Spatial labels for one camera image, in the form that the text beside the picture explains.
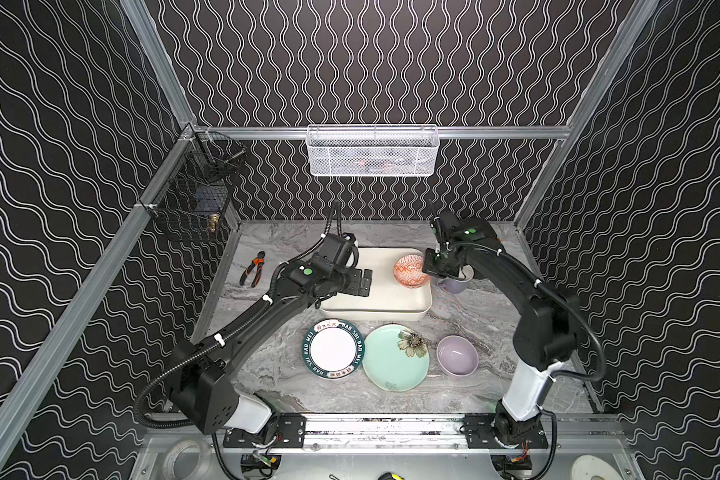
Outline cream plastic bin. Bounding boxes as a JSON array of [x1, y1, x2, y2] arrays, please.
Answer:
[[319, 247, 433, 322]]

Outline tape roll left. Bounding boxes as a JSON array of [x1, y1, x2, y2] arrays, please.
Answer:
[[160, 440, 202, 479]]

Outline mint green flower plate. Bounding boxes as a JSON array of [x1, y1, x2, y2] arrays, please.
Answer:
[[362, 324, 430, 392]]

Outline lavender mug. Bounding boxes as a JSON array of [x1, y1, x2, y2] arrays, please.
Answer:
[[438, 265, 474, 295]]

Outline white wire mesh basket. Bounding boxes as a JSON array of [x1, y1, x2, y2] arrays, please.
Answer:
[[305, 124, 440, 177]]

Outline black wire basket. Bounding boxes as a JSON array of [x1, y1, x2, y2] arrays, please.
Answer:
[[148, 132, 248, 244]]

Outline white tape roll right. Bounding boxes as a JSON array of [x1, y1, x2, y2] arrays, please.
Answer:
[[570, 455, 623, 480]]

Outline white plate green rim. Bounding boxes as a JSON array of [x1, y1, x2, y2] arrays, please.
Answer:
[[301, 319, 365, 380]]

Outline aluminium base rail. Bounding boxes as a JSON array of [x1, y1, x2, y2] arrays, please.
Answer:
[[137, 411, 628, 454]]

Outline lavender bowl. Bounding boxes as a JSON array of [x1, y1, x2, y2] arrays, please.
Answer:
[[436, 335, 479, 377]]

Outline orange black pliers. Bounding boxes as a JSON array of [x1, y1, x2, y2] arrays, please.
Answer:
[[238, 250, 266, 288]]

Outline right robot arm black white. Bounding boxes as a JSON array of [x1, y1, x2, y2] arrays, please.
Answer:
[[423, 212, 607, 447]]

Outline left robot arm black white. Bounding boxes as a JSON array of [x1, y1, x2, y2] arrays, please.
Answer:
[[134, 233, 371, 435]]

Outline red patterned bowl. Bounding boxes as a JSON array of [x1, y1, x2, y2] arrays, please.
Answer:
[[393, 254, 430, 289]]

